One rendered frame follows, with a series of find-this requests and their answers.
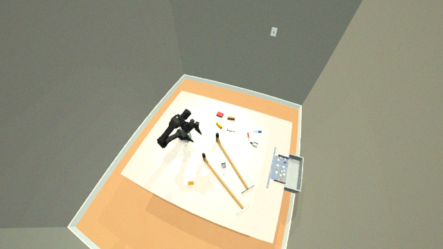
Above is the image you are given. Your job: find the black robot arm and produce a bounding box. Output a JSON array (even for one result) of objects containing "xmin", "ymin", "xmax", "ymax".
[{"xmin": 157, "ymin": 109, "xmax": 195, "ymax": 148}]

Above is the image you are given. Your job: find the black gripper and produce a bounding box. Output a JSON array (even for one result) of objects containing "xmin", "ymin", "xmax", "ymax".
[{"xmin": 179, "ymin": 121, "xmax": 202, "ymax": 143}]

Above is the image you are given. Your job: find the red flat square block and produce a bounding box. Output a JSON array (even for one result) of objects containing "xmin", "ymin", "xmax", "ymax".
[{"xmin": 216, "ymin": 111, "xmax": 224, "ymax": 118}]

